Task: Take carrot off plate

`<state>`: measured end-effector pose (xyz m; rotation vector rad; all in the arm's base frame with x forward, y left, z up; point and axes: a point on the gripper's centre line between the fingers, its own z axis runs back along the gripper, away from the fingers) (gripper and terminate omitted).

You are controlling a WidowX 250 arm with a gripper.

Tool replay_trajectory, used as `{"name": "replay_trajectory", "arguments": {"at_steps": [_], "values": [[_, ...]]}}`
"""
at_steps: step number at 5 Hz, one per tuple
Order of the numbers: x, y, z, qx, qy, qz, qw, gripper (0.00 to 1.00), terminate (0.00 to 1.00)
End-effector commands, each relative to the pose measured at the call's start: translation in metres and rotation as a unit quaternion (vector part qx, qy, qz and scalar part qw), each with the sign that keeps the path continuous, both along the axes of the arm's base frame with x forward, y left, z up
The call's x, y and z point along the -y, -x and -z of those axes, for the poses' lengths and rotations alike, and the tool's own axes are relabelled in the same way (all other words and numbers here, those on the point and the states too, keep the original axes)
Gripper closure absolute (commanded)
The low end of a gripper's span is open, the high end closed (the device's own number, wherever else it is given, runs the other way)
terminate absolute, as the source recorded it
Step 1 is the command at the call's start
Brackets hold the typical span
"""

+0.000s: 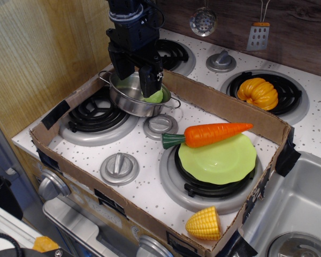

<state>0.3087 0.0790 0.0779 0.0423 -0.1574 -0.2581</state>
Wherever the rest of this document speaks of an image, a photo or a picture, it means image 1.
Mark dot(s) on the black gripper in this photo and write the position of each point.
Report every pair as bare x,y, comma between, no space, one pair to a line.
133,44

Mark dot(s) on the orange toy carrot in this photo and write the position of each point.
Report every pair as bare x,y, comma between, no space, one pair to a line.
203,135

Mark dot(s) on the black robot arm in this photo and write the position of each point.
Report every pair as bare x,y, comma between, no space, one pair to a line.
134,9

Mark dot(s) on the light green plastic plate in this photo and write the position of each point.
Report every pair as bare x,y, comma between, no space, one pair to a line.
220,163

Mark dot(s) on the brown cardboard fence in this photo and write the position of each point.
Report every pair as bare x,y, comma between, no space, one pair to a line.
154,210

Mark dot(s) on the small silver metal pot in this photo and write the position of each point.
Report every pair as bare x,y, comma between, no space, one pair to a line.
127,95

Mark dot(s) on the green toy vegetable piece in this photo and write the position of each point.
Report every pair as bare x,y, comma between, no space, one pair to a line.
157,97

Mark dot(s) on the back left black burner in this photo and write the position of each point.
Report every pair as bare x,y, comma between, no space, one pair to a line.
176,57

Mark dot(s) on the black burner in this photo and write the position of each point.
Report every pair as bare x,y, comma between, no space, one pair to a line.
96,122
293,102
195,195
176,57

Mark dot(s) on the silver middle stove knob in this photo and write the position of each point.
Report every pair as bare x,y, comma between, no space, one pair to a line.
155,127

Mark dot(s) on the silver stove knob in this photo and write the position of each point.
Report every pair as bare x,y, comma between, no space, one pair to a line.
221,62
155,127
119,169

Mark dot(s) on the front left black burner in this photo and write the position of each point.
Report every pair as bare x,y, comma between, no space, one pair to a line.
96,122

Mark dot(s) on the silver perforated ladle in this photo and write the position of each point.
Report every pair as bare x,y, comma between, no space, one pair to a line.
203,21

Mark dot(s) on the silver back stove knob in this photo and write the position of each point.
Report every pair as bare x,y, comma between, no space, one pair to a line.
221,62

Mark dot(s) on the silver front stove knob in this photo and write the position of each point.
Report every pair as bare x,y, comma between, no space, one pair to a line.
119,169

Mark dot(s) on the silver slotted spatula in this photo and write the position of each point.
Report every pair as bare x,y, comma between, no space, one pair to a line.
259,31

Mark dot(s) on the orange toy pumpkin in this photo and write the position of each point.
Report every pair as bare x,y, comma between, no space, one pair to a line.
258,92

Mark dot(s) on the front right black burner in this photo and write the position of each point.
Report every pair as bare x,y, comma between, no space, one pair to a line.
195,195

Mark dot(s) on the silver oven front knob left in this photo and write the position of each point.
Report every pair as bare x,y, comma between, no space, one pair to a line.
52,186

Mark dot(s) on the silver oven knob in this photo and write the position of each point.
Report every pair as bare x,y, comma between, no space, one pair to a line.
52,186
149,247

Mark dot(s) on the back right black burner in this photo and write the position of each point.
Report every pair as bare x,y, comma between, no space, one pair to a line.
293,102

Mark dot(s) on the yellow toy corn half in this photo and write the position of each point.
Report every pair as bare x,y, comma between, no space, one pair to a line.
205,224

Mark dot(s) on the silver oven front knob right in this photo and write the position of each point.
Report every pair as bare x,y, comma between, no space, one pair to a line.
149,247

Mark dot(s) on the orange object bottom left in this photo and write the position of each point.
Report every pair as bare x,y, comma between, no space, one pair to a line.
44,244

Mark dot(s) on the silver sink basin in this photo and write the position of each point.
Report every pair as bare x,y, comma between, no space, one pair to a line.
287,221

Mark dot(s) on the silver oven door handle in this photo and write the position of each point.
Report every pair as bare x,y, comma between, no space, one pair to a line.
85,229

